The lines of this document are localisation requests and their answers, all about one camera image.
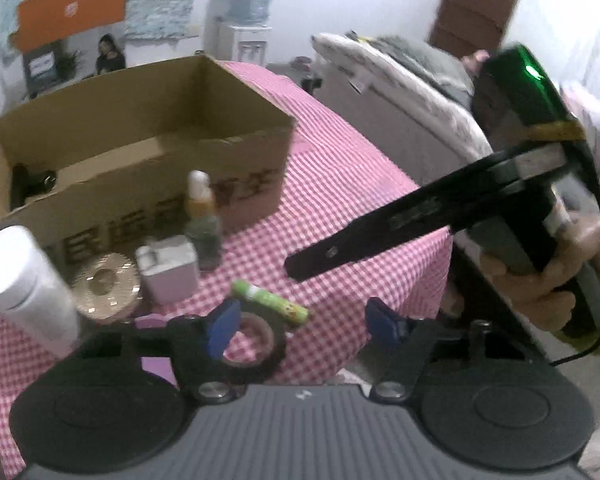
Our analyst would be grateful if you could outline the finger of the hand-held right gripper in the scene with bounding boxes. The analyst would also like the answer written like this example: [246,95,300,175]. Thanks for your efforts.
[284,151,553,282]

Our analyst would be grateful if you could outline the brown door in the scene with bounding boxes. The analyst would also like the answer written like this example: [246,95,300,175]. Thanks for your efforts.
[429,0,531,58]

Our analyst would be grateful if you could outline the floral wall cloth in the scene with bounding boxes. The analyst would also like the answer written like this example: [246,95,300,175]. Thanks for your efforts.
[0,0,221,61]

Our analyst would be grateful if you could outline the small white box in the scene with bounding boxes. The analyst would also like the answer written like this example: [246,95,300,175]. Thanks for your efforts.
[135,237,201,306]

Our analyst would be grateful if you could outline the black object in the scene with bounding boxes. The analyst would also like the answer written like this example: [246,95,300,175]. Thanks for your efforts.
[10,164,57,211]

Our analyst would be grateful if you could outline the green tube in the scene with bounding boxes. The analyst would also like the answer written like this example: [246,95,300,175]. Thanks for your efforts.
[231,280,311,327]

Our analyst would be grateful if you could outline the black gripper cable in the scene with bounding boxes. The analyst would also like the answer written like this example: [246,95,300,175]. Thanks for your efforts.
[547,145,600,367]

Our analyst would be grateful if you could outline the person's right hand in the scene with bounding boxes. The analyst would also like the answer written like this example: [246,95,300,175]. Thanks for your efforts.
[479,211,600,334]

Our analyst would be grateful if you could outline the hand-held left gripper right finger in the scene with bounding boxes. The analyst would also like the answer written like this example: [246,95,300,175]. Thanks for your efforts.
[365,297,528,403]

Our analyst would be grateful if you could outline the brown cardboard box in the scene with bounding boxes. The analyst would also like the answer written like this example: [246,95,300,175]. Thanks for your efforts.
[0,54,298,281]

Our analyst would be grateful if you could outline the grey blanket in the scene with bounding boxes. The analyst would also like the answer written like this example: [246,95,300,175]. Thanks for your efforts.
[375,35,476,108]

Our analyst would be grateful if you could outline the small green bottle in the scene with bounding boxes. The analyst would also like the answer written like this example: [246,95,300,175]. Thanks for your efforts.
[184,210,224,272]

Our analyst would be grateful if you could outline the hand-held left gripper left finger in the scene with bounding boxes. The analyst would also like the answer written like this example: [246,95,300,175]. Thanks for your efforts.
[80,299,243,403]

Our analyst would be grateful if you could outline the pink checked tablecloth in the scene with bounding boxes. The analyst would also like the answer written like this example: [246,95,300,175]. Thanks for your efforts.
[0,60,453,478]

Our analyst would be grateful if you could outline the white plastic bottle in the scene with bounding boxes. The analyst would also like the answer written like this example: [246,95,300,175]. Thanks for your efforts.
[0,225,83,358]

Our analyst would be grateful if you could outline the large orange printed carton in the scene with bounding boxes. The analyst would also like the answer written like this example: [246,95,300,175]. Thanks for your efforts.
[7,0,133,103]

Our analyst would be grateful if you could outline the black tape roll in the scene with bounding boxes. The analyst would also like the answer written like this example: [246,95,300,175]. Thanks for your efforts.
[222,305,287,378]

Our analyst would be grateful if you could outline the purple flat object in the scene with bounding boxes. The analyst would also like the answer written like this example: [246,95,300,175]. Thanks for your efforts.
[132,312,178,386]

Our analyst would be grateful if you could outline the white water dispenser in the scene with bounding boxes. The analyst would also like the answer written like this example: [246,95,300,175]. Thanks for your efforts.
[215,20,272,67]

